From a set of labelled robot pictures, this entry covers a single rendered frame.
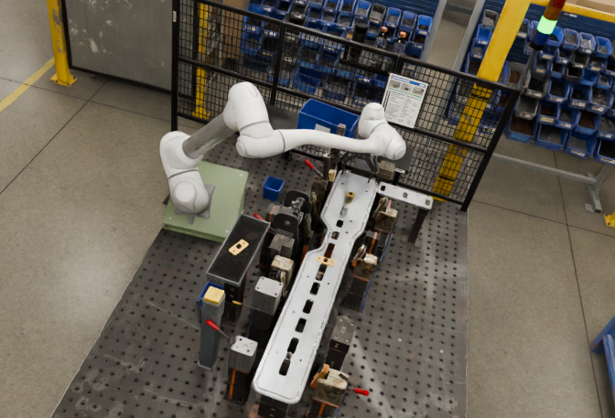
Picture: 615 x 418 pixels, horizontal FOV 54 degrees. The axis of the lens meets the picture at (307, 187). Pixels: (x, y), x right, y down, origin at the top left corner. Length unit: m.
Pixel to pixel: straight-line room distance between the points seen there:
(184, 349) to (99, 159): 2.31
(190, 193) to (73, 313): 1.23
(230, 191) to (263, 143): 0.72
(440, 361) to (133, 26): 3.40
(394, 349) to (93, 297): 1.84
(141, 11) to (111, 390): 3.07
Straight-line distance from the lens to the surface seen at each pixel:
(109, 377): 2.68
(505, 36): 3.15
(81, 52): 5.35
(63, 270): 3.97
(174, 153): 2.89
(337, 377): 2.30
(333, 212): 2.94
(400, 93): 3.29
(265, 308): 2.47
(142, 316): 2.85
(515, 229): 4.88
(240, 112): 2.47
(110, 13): 5.03
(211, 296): 2.31
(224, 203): 3.10
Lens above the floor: 2.98
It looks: 41 degrees down
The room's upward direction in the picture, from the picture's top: 12 degrees clockwise
